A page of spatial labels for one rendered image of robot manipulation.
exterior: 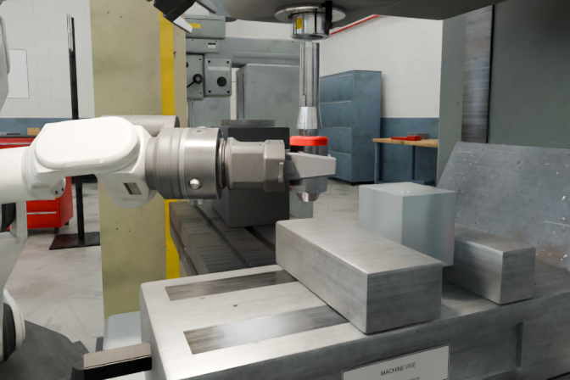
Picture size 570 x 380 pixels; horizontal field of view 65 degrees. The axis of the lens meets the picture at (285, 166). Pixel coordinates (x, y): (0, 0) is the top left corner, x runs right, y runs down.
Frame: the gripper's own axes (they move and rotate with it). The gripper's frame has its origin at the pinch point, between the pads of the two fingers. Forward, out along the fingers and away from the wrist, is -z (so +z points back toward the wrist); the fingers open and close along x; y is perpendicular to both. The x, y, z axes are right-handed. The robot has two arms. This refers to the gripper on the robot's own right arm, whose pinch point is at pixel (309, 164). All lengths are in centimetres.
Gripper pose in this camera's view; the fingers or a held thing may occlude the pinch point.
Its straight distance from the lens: 55.2
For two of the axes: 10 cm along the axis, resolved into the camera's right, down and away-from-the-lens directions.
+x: -0.3, -1.1, 9.9
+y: -0.1, 9.9, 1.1
